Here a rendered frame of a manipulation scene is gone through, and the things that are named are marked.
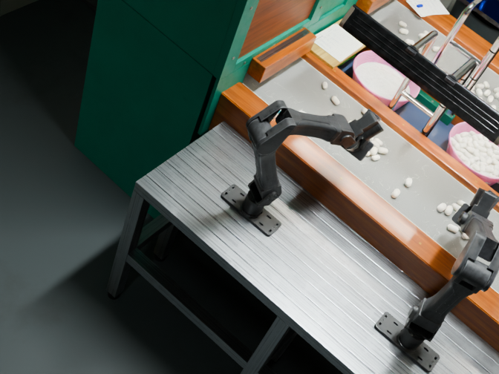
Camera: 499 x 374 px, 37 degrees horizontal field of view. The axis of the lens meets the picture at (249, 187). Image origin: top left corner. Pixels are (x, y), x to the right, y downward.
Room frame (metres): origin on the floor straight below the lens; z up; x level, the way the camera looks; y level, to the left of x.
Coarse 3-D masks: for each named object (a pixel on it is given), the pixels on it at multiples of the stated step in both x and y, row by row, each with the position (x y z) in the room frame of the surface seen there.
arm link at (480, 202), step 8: (480, 192) 1.61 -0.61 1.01; (488, 192) 1.60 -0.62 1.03; (472, 200) 1.60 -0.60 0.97; (480, 200) 1.58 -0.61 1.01; (488, 200) 1.58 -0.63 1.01; (472, 208) 1.56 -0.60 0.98; (480, 208) 1.57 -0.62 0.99; (488, 208) 1.57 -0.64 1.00; (464, 216) 1.51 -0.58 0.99; (488, 216) 1.56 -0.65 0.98
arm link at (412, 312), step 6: (414, 306) 1.29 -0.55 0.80; (408, 312) 1.29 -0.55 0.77; (414, 312) 1.28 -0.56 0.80; (408, 318) 1.28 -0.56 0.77; (408, 324) 1.26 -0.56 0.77; (414, 324) 1.27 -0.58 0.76; (414, 330) 1.25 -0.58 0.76; (420, 330) 1.26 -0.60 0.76; (426, 330) 1.27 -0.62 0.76; (420, 336) 1.25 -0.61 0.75; (426, 336) 1.25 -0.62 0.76; (432, 336) 1.25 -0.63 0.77
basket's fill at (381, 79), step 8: (368, 64) 2.34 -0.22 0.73; (376, 64) 2.35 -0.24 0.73; (360, 72) 2.26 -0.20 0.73; (368, 72) 2.29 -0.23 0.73; (376, 72) 2.30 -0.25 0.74; (384, 72) 2.32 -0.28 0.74; (392, 72) 2.35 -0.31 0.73; (368, 80) 2.24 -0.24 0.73; (376, 80) 2.26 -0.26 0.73; (384, 80) 2.27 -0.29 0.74; (392, 80) 2.29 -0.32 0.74; (400, 80) 2.33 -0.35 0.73; (376, 88) 2.22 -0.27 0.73; (384, 88) 2.22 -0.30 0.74; (392, 88) 2.25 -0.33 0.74; (408, 88) 2.30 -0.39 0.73; (384, 96) 2.19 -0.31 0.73; (392, 96) 2.21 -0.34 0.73
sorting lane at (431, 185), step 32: (288, 96) 1.95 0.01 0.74; (320, 96) 2.03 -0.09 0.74; (384, 128) 2.01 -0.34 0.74; (352, 160) 1.80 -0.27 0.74; (384, 160) 1.86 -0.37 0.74; (416, 160) 1.93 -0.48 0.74; (384, 192) 1.72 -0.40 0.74; (416, 192) 1.79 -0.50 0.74; (448, 192) 1.85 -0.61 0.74; (416, 224) 1.65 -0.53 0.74; (448, 224) 1.71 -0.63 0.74
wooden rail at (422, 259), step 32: (224, 96) 1.80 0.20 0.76; (256, 96) 1.86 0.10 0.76; (288, 160) 1.69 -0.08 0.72; (320, 160) 1.71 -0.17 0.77; (320, 192) 1.64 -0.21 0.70; (352, 192) 1.64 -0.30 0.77; (352, 224) 1.59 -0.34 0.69; (384, 224) 1.57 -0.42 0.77; (416, 256) 1.51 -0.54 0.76; (448, 256) 1.56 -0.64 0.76; (480, 320) 1.42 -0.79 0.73
